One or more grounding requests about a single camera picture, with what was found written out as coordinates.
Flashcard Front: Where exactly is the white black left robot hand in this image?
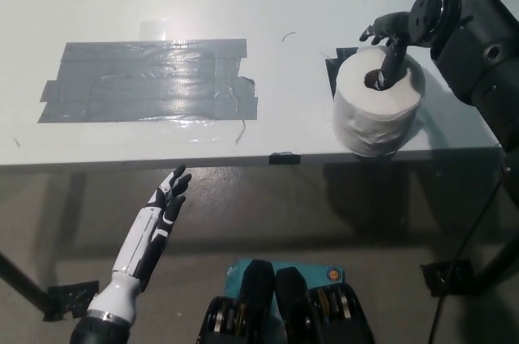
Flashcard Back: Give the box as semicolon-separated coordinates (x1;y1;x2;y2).
111;163;192;292

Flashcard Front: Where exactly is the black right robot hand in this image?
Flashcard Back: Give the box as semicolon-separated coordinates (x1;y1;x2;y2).
358;0;444;92

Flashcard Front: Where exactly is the white toilet paper roll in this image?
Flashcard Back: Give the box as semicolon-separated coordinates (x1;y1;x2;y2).
332;45;427;157

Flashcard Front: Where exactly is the black teal robot body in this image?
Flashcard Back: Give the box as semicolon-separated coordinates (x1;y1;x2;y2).
196;258;376;344

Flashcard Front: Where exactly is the black table leg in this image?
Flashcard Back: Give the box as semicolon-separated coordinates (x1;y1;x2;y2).
0;250;52;316

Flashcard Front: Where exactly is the small clear tape piece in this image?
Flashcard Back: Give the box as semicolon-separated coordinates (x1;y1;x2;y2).
139;19;168;41

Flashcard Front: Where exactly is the grey duct tape patch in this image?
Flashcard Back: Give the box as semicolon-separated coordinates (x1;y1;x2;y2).
36;37;260;124

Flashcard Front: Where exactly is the black cable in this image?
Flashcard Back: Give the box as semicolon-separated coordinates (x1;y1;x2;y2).
421;295;448;344

